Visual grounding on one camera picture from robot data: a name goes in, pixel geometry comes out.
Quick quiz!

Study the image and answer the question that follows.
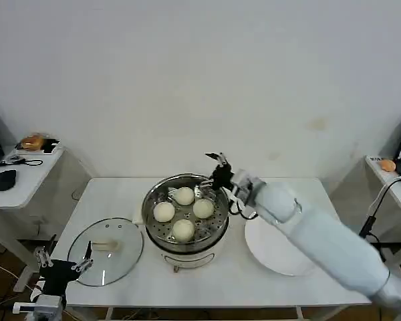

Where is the glass lid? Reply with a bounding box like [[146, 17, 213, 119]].
[[67, 217, 145, 288]]

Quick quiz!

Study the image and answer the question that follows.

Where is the black cable with adapter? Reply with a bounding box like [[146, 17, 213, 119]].
[[359, 177, 401, 239]]

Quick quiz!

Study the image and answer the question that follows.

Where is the black lanyard cable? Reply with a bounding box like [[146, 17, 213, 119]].
[[0, 156, 44, 167]]

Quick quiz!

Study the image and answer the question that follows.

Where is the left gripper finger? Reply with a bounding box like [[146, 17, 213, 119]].
[[70, 240, 95, 272], [35, 233, 58, 269]]

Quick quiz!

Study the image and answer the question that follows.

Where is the white electric cooker base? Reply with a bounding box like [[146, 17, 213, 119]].
[[133, 200, 230, 274]]

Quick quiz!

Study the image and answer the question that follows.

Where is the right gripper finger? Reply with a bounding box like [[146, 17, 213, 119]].
[[193, 179, 217, 195], [205, 152, 231, 168]]

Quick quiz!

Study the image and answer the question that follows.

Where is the small black box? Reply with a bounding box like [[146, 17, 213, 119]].
[[41, 138, 61, 154]]

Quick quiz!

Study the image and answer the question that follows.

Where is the black computer mouse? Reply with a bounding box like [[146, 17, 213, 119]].
[[0, 169, 17, 192]]

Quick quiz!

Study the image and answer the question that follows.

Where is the steel steamer pot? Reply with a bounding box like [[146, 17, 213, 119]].
[[142, 173, 230, 253]]

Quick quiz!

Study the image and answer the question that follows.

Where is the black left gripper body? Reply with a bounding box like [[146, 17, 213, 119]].
[[39, 259, 78, 297]]

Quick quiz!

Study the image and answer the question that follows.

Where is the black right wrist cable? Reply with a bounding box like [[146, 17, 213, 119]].
[[227, 189, 259, 221]]

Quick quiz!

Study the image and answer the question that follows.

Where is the orange bun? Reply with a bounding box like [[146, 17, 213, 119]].
[[378, 159, 397, 173]]

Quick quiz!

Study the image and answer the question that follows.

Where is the white plate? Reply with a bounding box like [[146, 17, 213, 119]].
[[244, 213, 317, 277]]

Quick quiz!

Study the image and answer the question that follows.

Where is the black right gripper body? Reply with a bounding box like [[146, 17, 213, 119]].
[[209, 163, 235, 192]]

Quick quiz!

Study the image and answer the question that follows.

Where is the white steamed bun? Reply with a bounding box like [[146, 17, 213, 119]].
[[192, 199, 215, 219], [172, 219, 195, 242], [174, 187, 194, 205], [153, 201, 176, 223]]

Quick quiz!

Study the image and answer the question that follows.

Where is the bagged brown bread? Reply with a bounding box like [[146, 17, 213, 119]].
[[18, 133, 46, 151]]

